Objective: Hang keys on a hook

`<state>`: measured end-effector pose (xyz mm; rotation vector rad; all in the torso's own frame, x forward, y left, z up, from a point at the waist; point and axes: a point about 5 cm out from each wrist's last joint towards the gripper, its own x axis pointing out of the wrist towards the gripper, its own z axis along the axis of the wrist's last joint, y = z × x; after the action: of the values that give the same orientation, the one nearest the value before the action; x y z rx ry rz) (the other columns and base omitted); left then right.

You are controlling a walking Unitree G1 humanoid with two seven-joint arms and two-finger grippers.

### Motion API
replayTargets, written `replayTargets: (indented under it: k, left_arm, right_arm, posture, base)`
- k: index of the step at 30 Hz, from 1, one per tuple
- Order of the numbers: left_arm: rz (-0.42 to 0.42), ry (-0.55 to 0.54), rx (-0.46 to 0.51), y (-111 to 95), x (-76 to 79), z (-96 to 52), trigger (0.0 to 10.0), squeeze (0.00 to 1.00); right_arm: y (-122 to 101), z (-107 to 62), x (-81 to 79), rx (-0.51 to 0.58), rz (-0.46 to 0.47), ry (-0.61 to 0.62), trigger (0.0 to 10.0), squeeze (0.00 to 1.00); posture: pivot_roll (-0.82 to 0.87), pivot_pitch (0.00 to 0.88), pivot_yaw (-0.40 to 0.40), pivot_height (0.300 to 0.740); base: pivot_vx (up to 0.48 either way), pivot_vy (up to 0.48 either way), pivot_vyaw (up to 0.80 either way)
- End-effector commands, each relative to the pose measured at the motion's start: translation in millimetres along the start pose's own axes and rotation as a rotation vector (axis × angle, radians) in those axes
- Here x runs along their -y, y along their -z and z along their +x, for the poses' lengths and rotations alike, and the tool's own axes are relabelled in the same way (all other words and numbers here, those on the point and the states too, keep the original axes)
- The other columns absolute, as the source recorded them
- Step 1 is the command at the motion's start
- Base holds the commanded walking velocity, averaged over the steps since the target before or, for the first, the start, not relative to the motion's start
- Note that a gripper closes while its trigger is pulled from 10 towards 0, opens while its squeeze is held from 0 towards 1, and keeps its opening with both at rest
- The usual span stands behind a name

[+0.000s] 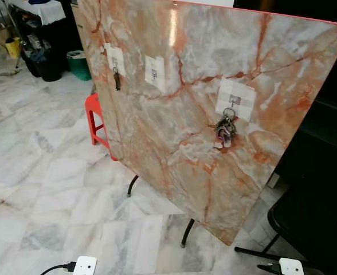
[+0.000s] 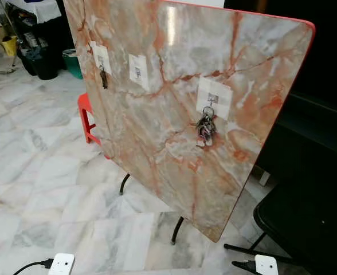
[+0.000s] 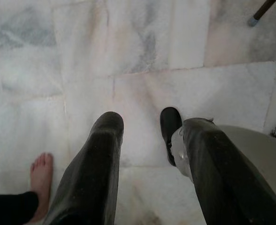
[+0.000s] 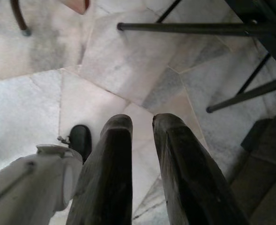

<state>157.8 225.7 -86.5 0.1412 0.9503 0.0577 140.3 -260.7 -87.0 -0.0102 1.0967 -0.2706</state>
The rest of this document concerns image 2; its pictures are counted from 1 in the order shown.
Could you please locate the green plastic bin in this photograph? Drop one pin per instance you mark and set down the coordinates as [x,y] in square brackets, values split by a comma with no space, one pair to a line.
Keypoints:
[73,64]

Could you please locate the black plastic bin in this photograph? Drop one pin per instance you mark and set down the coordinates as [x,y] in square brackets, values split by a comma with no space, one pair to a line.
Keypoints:
[42,64]

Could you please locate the adhesive hook on white tape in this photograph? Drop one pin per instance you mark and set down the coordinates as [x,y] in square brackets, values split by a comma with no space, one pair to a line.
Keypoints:
[138,71]
[101,55]
[215,94]

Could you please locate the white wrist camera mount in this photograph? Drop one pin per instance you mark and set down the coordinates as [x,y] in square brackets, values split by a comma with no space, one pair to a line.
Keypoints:
[266,265]
[62,264]

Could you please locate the red plastic stool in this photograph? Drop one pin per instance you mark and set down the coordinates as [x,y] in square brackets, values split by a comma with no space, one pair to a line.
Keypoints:
[85,114]

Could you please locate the large bunch of keys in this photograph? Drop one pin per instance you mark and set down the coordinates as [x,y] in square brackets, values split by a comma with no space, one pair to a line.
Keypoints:
[206,129]

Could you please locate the yellow plastic bag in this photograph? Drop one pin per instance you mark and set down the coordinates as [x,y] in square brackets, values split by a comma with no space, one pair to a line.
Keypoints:
[10,44]

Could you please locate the table with white cloth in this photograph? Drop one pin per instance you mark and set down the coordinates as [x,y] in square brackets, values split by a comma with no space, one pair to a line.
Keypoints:
[39,10]

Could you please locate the black folding chair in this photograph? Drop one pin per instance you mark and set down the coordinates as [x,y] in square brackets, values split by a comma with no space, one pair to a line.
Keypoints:
[306,223]

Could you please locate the dark sofa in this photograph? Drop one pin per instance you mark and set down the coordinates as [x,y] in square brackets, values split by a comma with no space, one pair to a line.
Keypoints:
[306,132]

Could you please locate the marble pattern folding table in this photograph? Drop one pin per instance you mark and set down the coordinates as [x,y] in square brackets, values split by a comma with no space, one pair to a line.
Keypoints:
[191,154]

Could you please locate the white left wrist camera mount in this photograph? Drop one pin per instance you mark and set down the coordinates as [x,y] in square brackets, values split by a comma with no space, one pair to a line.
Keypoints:
[62,264]

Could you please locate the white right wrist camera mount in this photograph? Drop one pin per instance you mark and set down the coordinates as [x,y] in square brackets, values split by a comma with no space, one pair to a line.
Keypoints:
[266,265]

